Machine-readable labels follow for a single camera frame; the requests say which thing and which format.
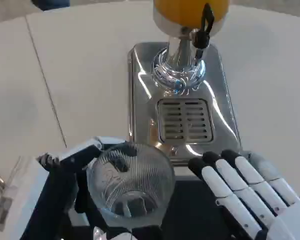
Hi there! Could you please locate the person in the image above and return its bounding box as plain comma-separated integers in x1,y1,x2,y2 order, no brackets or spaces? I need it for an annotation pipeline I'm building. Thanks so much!
38,0,71,11

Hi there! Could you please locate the clear ribbed glass cup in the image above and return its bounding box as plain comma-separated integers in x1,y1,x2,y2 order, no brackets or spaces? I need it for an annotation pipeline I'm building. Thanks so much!
86,141,176,225

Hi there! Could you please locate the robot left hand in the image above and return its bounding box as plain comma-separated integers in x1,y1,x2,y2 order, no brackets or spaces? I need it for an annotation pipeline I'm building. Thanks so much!
17,136,166,240

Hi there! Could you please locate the orange juice drink dispenser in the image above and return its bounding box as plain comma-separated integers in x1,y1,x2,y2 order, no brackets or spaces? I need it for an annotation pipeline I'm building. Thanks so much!
151,0,231,96

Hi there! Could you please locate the black dispenser tap handle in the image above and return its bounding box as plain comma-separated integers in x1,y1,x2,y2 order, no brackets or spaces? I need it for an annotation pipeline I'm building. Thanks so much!
192,2,215,49

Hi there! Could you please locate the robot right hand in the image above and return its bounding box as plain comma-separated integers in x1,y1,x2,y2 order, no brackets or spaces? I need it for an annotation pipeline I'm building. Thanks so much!
188,149,300,240

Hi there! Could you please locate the steel drip tray base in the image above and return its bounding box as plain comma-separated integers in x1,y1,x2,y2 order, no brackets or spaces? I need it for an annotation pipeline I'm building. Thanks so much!
127,41,242,166

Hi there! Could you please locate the steel drip tray grid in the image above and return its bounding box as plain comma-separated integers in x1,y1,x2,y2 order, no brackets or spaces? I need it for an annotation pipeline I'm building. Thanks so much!
157,98,215,144

